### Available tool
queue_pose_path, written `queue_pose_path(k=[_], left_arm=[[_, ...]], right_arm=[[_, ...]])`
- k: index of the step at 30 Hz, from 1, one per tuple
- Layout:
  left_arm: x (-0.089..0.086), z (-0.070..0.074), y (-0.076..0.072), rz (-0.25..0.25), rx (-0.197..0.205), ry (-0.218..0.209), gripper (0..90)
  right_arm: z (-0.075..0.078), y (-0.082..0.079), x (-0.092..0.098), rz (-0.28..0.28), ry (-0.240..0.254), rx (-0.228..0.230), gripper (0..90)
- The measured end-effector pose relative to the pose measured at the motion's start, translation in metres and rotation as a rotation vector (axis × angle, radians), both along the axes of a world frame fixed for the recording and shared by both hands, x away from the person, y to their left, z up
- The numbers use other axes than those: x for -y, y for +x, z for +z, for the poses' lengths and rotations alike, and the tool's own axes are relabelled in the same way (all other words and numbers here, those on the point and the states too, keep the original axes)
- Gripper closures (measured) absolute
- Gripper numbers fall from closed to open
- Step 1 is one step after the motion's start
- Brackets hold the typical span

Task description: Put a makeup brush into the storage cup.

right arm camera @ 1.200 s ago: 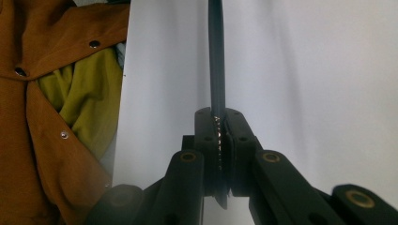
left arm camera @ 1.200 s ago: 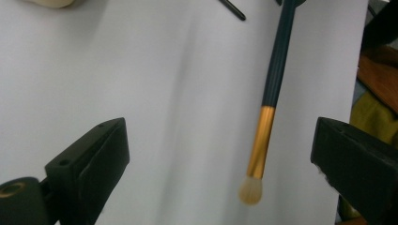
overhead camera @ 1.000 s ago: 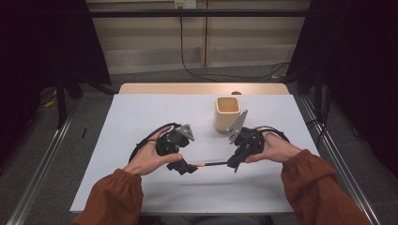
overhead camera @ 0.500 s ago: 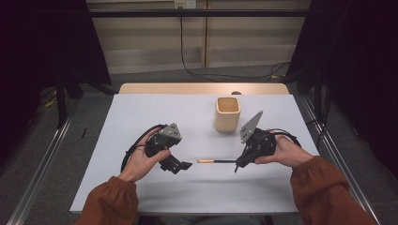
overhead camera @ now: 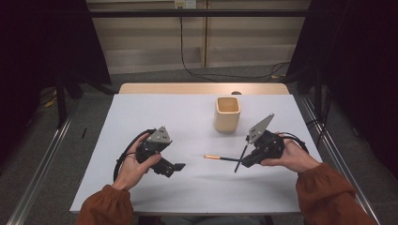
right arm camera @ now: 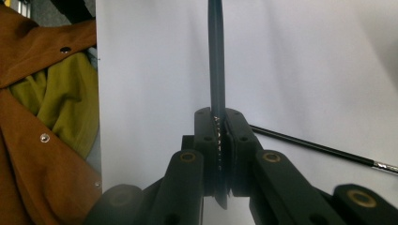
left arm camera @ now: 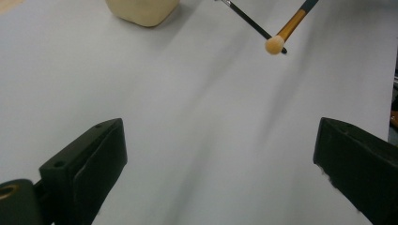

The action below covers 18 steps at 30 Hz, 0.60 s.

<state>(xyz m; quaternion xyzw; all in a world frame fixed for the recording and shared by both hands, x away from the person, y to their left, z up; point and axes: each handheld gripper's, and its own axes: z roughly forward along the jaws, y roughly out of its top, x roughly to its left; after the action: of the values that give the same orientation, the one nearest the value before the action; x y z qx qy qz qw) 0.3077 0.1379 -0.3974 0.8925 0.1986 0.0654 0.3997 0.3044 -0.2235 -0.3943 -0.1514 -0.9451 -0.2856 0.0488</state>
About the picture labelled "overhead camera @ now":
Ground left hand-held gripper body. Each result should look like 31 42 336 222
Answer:
134 126 174 165

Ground white wall outlet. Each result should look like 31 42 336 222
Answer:
174 0 197 9

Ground beige square cup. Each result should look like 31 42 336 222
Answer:
213 96 242 133

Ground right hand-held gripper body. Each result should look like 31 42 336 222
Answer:
247 112 286 167

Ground black floor cables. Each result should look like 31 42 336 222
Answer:
308 90 332 148

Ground person's right hand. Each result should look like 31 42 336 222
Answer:
260 139 322 173

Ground aluminium floor rail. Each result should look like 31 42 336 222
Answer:
299 95 383 225
6 99 83 225

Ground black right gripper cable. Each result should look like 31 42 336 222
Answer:
276 131 311 155

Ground dark curtain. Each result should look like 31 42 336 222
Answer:
0 0 112 163
285 0 398 172

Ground black eyebrow comb brush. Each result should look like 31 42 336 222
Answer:
234 134 253 173

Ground black metal stand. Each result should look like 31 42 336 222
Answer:
314 68 323 120
55 71 69 129

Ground white table cover sheet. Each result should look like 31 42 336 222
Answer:
69 93 323 215

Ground person's left hand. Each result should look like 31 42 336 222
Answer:
112 132 162 191

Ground black makeup brush orange tip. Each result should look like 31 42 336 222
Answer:
203 154 243 163

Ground long black wall cable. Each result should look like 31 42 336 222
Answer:
178 6 292 83

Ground black horizontal metal bar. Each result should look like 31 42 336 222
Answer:
88 8 309 18

